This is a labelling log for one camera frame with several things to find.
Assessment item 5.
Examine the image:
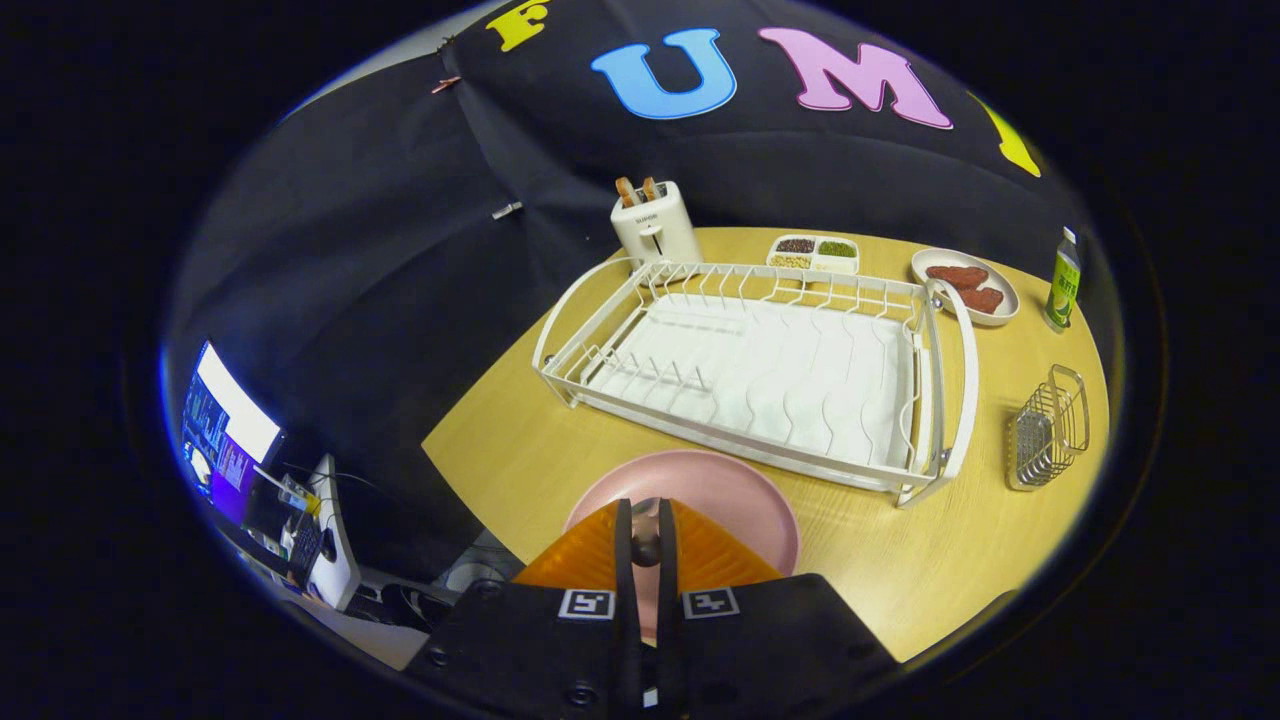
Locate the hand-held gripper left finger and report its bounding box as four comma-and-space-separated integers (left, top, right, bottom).
405, 498, 643, 717

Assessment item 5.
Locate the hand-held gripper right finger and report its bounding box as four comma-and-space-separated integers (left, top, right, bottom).
656, 498, 901, 717

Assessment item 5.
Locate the pink plate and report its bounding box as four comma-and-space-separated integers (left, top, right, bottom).
565, 449, 801, 641

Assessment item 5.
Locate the white wire dish rack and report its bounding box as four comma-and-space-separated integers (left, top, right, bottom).
532, 257, 981, 508

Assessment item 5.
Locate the metal wire basket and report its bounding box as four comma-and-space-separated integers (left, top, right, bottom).
1006, 364, 1091, 492

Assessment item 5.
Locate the white plate with meat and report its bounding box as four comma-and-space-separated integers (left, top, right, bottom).
911, 248, 1021, 327

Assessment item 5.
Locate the white computer case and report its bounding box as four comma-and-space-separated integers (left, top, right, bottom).
305, 455, 363, 611

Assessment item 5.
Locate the white toaster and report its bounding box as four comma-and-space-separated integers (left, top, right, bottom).
611, 181, 703, 269

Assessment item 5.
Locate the white divided bean tray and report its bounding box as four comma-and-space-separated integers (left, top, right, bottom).
767, 233, 861, 277

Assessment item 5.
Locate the black backdrop cloth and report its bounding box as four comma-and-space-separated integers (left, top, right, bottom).
165, 0, 1111, 586

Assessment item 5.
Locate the computer monitor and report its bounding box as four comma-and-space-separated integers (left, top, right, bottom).
180, 340, 284, 526

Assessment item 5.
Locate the green label drink bottle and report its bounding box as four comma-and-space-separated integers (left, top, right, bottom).
1043, 226, 1083, 333

